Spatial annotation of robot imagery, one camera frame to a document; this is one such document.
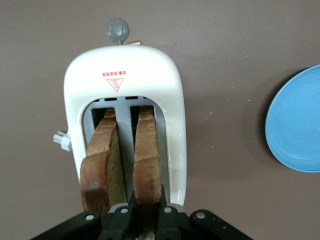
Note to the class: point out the blue plate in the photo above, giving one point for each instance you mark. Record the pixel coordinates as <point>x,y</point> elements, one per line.
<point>297,120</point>

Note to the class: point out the brown bread slice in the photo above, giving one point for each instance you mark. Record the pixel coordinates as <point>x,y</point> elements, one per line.
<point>100,162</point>
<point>146,170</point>

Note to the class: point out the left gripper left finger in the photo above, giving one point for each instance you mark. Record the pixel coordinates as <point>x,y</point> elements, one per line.
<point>117,225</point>

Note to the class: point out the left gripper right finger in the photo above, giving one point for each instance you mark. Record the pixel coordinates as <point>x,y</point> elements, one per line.
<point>170,225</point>

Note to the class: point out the white toaster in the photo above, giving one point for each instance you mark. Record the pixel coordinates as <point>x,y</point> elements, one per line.
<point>120,62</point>

